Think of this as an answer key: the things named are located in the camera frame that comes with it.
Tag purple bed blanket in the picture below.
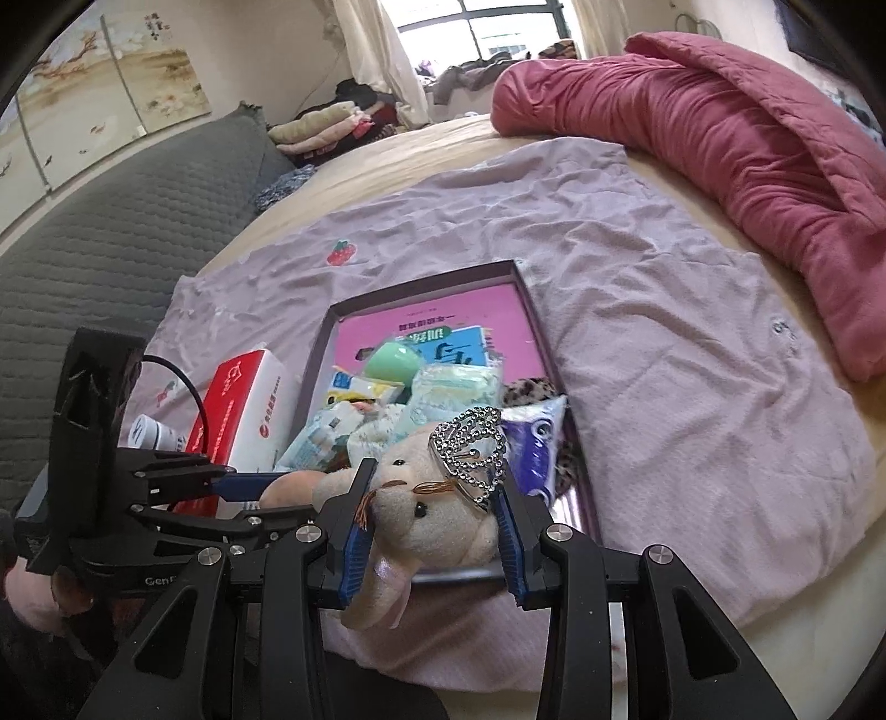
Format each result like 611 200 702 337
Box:
117 136 877 693

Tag grey quilted headboard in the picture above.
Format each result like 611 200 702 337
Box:
2 104 291 510

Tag wall mounted black television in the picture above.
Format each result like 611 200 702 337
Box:
775 0 873 80

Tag yellow frog snack bag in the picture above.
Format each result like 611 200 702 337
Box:
318 366 404 409

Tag cream plush toy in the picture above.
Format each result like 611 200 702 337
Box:
258 471 326 510

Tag leopard print scrunchie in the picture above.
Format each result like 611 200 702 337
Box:
503 378 580 498

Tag blue white tissue pack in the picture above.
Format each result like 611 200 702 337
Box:
500 396 566 507

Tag beige bed sheet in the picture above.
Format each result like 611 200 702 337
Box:
200 116 884 718

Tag pink quilted duvet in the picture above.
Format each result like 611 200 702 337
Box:
491 32 884 381

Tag dark tray with pink book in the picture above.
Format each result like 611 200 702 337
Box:
293 263 597 584

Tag white green wipes pack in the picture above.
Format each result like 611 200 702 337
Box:
274 400 405 472

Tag light green tissue pack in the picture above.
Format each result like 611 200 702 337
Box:
405 363 503 428

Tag green round soft object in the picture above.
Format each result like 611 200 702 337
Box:
363 341 424 387

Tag red tissue box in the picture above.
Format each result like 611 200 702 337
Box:
172 346 289 518

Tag wall painting panels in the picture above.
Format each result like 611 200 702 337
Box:
2 6 212 228

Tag black cable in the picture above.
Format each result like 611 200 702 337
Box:
141 354 210 455

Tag folded clothes pile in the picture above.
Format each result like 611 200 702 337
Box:
267 100 398 157

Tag white cylindrical jar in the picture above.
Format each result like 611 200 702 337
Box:
126 414 186 451

